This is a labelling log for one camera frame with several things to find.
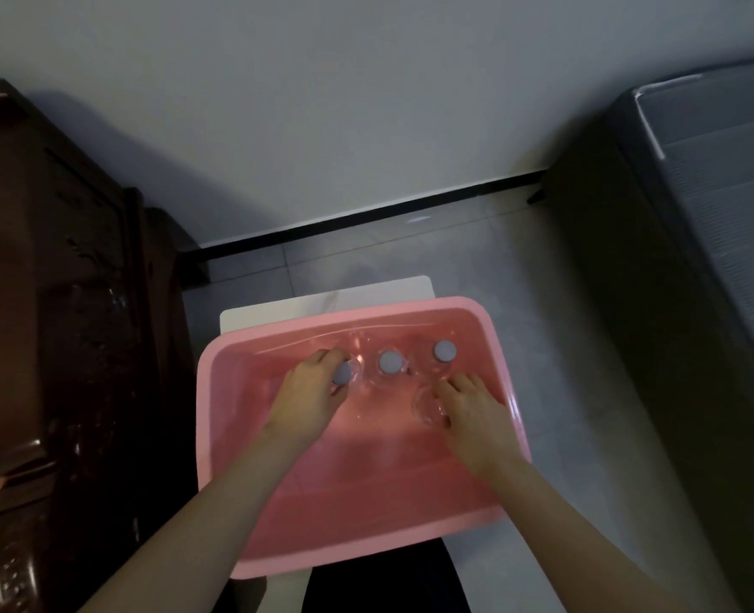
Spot person's left hand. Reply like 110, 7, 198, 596
265, 347, 356, 451

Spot person's right hand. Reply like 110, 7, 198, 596
431, 371, 522, 479

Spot pink plastic basin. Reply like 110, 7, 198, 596
196, 296, 533, 581

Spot dark wooden sofa bench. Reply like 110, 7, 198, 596
0, 79, 212, 613

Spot person's right forearm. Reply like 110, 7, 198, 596
460, 455, 704, 613

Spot person's left forearm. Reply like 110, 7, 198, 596
80, 426, 327, 613

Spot person's black trousers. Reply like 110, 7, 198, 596
300, 536, 474, 613

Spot white square stool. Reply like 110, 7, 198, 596
219, 276, 434, 337

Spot grey striped mattress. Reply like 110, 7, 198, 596
631, 54, 754, 377

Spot dark grey bed frame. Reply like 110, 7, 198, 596
527, 54, 754, 613

